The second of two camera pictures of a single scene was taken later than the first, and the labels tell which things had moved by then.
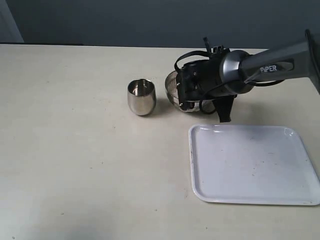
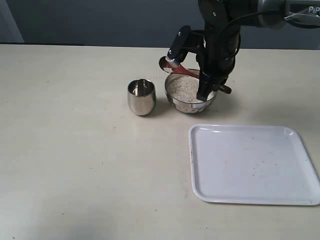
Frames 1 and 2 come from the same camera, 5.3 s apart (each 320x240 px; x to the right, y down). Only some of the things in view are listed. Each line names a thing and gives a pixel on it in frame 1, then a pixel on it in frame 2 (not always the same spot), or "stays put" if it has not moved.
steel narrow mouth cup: x=141 y=96 stays put
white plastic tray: x=251 y=164 stays put
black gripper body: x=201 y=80 → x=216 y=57
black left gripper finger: x=224 y=104 → x=206 y=86
